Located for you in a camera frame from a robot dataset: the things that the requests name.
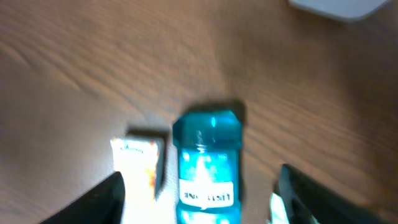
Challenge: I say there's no mint green wipes pack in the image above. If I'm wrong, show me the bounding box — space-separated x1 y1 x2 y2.
267 193 289 224

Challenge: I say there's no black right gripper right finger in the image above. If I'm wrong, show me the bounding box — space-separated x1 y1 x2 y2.
273 164 389 224

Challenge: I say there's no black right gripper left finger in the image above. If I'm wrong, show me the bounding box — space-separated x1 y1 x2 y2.
41 171 125 224

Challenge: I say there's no teal mouthwash bottle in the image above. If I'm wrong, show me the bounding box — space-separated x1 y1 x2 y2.
172 110 243 224

